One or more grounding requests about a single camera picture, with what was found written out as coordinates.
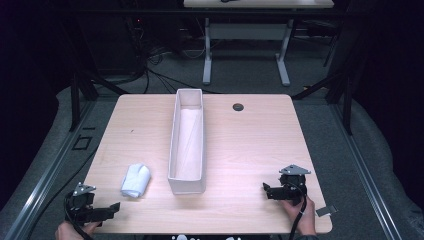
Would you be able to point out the dark round table grommet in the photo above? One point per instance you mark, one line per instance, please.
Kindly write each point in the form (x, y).
(238, 107)

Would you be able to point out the person's right hand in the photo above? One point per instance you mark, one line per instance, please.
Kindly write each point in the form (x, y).
(305, 218)

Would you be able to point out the grey tape strip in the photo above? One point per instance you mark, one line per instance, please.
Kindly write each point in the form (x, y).
(326, 210)

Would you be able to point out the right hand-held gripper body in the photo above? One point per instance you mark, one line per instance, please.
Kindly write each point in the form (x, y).
(293, 185)

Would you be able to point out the person's left hand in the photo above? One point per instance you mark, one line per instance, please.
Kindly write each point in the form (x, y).
(68, 231)

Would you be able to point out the white desk with metal legs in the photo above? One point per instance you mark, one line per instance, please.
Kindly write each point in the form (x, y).
(253, 31)

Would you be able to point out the white rolled cloth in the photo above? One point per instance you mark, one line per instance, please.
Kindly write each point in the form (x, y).
(136, 180)

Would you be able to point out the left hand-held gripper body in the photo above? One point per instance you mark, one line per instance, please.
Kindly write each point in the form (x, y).
(81, 201)

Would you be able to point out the aluminium floor rail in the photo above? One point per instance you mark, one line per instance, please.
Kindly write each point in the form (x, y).
(43, 180)
(365, 173)

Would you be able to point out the long white fabric storage box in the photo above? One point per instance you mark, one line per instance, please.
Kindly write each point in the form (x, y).
(187, 146)

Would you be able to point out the black metal stand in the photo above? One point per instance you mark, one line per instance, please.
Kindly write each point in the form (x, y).
(76, 100)
(345, 90)

